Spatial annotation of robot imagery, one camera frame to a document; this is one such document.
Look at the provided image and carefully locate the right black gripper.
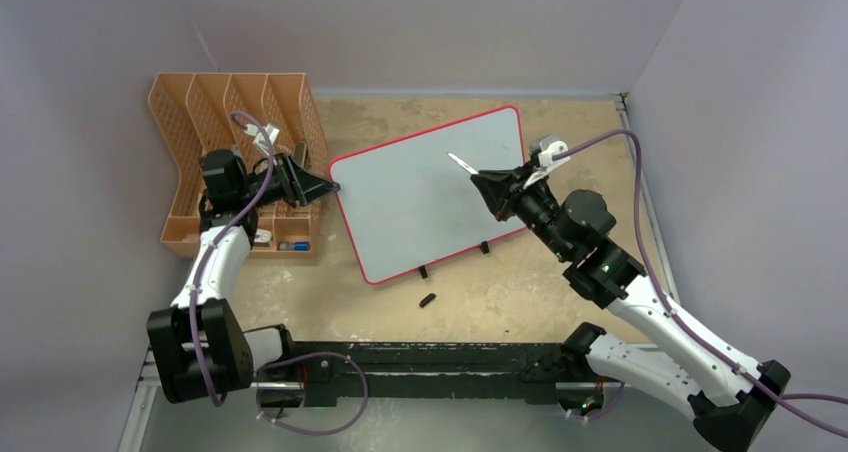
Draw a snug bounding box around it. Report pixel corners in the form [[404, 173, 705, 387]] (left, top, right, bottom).
[[471, 160, 574, 261]]

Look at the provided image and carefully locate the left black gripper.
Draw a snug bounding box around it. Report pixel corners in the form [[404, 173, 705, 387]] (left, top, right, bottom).
[[238, 153, 338, 209]]

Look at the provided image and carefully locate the white whiteboard marker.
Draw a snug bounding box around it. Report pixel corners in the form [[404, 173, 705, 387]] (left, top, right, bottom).
[[447, 152, 478, 175]]

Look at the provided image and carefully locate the pink-framed whiteboard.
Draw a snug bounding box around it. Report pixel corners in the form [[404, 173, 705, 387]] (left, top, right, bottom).
[[328, 105, 525, 285]]

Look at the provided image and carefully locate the black marker cap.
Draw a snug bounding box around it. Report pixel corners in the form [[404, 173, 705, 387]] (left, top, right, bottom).
[[419, 293, 437, 308]]

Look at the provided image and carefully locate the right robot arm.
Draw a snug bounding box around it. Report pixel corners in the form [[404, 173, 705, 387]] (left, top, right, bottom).
[[470, 166, 791, 451]]

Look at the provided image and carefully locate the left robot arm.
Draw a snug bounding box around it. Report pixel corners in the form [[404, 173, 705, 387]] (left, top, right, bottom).
[[146, 149, 341, 406]]

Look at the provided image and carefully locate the grey whiteboard eraser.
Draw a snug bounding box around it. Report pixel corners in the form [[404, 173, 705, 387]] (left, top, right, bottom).
[[293, 142, 309, 164]]

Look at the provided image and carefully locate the blue small item in tray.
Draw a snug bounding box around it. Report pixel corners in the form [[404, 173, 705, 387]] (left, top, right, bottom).
[[278, 241, 311, 252]]

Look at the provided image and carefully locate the orange plastic file organizer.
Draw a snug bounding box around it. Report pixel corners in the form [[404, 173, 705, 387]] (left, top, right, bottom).
[[148, 73, 329, 258]]

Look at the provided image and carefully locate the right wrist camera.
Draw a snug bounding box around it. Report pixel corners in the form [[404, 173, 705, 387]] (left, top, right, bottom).
[[529, 135, 570, 171]]

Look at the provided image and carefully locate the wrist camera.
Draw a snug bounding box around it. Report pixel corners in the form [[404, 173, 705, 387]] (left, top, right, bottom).
[[245, 124, 280, 157], [529, 135, 570, 171]]

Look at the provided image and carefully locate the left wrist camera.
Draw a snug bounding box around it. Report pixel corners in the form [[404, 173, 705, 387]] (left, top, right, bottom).
[[245, 124, 280, 157]]

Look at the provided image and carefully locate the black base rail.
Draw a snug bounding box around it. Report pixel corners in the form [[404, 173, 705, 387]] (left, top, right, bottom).
[[258, 341, 624, 411]]

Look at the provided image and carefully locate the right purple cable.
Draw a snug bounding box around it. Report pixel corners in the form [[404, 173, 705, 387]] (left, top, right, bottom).
[[556, 129, 848, 440]]

